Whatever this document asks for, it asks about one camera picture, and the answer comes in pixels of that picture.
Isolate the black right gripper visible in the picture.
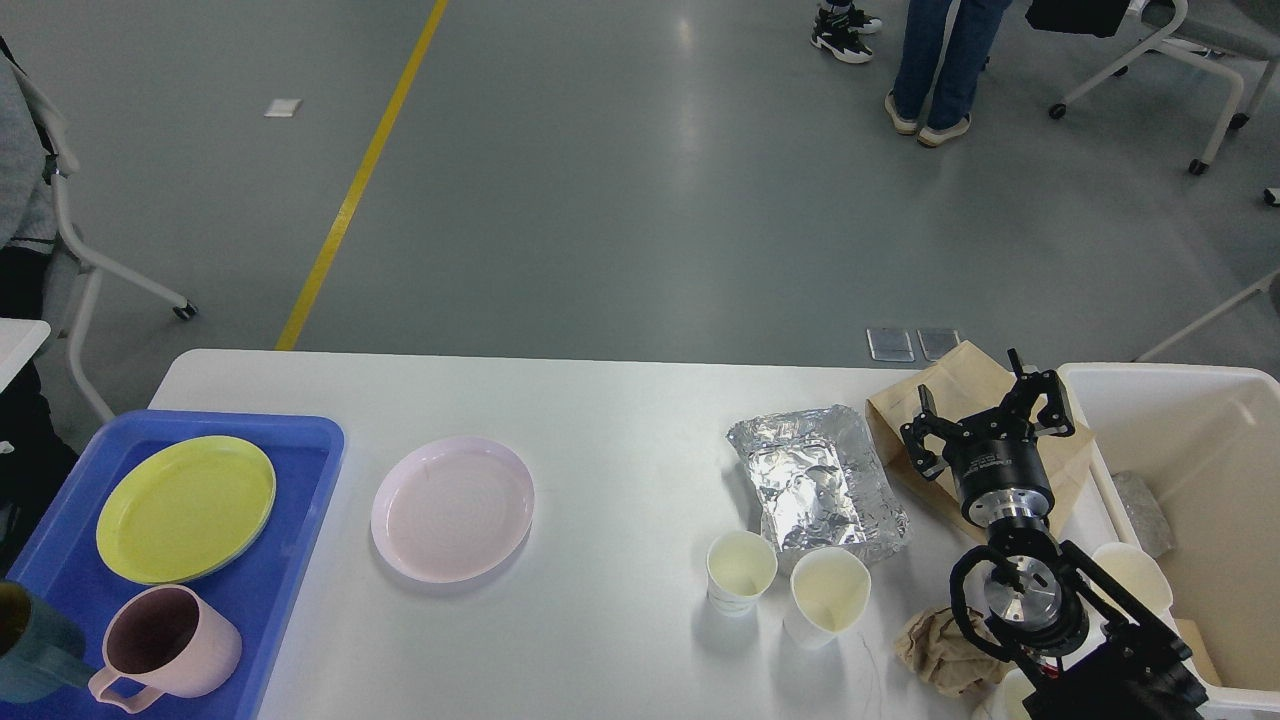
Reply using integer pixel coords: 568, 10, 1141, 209
900, 348, 1076, 528

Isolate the pink plate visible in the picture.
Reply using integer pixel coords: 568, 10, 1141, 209
370, 436, 536, 585

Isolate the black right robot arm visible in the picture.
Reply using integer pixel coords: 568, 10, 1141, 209
900, 350, 1208, 719

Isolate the brown paper bag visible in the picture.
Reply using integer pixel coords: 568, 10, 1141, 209
865, 341, 1094, 541

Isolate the right metal floor plate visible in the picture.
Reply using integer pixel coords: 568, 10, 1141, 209
916, 328, 963, 363

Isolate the metal floor plate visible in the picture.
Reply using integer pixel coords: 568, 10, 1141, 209
916, 328, 963, 363
867, 327, 916, 364

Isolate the left metal floor plate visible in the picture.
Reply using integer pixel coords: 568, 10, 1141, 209
867, 327, 916, 364

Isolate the crumpled aluminium foil tray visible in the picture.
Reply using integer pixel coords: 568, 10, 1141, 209
726, 404, 913, 574

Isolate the paper cup in bin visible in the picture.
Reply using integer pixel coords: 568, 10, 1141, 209
1091, 542, 1174, 618

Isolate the crumpled brown paper napkin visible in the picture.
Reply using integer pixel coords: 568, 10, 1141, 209
893, 607, 1014, 698

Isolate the white plastic bin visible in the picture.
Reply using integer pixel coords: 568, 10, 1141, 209
1060, 363, 1279, 719

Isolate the right white paper cup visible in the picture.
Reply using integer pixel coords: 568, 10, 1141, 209
783, 547, 872, 650

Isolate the white paper cup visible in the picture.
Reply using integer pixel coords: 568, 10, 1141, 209
705, 530, 778, 618
783, 547, 872, 650

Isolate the white cup bottom edge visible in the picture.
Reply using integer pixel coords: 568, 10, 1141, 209
970, 669, 1036, 720

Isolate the left white paper cup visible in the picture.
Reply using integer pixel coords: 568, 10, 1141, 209
705, 530, 778, 618

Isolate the white chair leg right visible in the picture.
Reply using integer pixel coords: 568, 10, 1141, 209
1132, 268, 1279, 363

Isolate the person in blue jeans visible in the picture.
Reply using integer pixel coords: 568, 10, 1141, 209
884, 1, 1012, 149

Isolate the person in black trousers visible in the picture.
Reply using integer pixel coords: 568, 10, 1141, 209
810, 1, 883, 65

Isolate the white office chair right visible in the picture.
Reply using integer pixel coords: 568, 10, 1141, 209
1047, 1, 1279, 176

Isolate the white paper on floor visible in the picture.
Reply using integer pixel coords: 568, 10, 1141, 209
262, 97, 302, 119

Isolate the yellow-green plate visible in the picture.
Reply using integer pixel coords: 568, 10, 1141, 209
95, 436, 276, 585

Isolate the pink mug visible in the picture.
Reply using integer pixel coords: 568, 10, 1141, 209
87, 584, 243, 714

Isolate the white chair left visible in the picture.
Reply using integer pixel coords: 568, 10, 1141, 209
3, 45, 198, 424

